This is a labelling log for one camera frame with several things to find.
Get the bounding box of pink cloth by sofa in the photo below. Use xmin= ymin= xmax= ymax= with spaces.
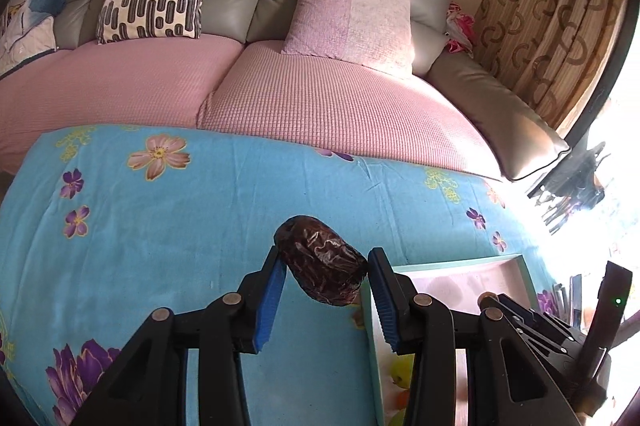
xmin=445 ymin=2 xmax=476 ymax=57

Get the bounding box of blue floral tablecloth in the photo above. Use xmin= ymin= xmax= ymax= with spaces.
xmin=1 ymin=125 xmax=552 ymax=425

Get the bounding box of brown patterned curtain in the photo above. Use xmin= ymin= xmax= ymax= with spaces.
xmin=474 ymin=0 xmax=628 ymax=137

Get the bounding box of pink plush cushion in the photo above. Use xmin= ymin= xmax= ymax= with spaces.
xmin=282 ymin=0 xmax=414 ymax=75

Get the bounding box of white tray teal rim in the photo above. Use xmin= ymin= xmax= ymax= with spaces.
xmin=361 ymin=255 xmax=539 ymax=425

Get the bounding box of grey sofa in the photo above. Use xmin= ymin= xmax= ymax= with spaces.
xmin=1 ymin=0 xmax=568 ymax=181

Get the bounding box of large green jujube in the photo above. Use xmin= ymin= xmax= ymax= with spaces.
xmin=390 ymin=354 xmax=414 ymax=389

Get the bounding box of dark date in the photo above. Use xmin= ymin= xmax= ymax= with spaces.
xmin=273 ymin=215 xmax=368 ymax=307

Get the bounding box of pink sofa seat cover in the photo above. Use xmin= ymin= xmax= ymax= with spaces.
xmin=1 ymin=35 xmax=501 ymax=178

